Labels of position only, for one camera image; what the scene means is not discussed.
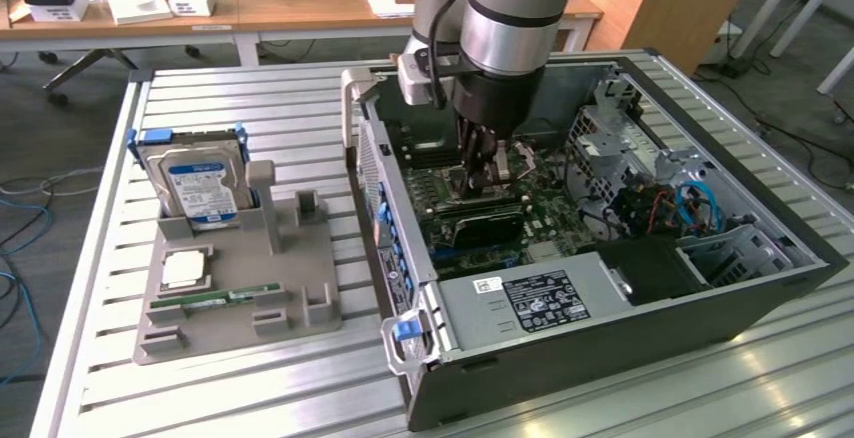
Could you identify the silver CPU chip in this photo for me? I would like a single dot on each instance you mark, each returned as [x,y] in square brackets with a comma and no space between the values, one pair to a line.
[182,268]

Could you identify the white box with black device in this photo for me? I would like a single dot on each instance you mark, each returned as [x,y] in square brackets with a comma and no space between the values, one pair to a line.
[60,8]

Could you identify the perforated silver disk bay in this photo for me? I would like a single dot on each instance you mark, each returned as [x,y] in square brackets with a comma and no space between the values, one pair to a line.
[600,158]

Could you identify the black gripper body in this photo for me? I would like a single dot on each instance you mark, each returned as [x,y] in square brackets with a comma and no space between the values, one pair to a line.
[493,98]

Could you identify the green RAM stick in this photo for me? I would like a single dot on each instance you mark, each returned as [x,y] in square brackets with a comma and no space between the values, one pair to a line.
[213,297]

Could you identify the blue case latch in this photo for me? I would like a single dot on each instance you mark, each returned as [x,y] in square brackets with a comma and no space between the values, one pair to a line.
[403,332]

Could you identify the metal socket cover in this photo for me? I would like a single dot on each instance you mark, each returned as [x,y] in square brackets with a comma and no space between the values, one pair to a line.
[524,160]

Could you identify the wooden cabinet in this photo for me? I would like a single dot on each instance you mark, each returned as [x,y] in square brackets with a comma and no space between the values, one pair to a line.
[667,8]

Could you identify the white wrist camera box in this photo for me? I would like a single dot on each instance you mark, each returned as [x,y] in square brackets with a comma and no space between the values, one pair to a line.
[416,83]

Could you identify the flat white box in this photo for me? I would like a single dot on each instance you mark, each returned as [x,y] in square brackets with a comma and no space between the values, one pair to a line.
[140,8]

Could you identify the grey power supply unit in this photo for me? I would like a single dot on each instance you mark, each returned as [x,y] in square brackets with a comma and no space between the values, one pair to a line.
[480,318]

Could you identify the green Dell motherboard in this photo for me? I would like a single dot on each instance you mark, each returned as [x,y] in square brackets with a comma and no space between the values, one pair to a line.
[553,228]

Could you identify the hard disk with blue label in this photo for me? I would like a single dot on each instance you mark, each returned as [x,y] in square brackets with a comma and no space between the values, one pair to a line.
[200,188]

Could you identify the blue expansion slot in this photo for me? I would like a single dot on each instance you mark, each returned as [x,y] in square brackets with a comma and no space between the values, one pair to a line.
[443,250]

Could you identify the grey parts rack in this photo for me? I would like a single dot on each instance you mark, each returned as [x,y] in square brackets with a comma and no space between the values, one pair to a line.
[233,268]

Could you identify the white box with printed label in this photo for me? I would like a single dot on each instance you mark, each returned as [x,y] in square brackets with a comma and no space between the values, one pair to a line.
[189,3]

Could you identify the black open PC case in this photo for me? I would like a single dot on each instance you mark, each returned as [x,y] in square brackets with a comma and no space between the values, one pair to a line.
[600,368]

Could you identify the wooden desk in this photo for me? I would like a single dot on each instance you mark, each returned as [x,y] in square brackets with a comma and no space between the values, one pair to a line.
[320,13]
[100,30]

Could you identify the blue disk caddy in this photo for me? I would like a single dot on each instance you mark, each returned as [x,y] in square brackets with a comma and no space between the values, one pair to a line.
[156,137]

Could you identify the white desk frame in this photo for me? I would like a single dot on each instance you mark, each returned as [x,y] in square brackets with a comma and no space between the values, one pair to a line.
[787,8]

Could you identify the silver angled disk bay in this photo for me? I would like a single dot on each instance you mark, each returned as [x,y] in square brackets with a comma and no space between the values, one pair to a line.
[734,258]

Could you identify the CPU socket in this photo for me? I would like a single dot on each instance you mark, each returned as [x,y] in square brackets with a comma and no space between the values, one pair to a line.
[453,185]

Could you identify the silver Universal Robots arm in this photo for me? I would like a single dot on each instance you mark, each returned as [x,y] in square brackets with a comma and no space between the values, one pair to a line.
[513,8]

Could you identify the silver chipset heatsink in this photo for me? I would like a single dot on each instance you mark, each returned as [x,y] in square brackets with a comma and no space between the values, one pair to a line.
[543,252]

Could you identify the black Nvidia graphics card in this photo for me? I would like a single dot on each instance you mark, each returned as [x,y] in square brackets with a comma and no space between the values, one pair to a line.
[489,228]

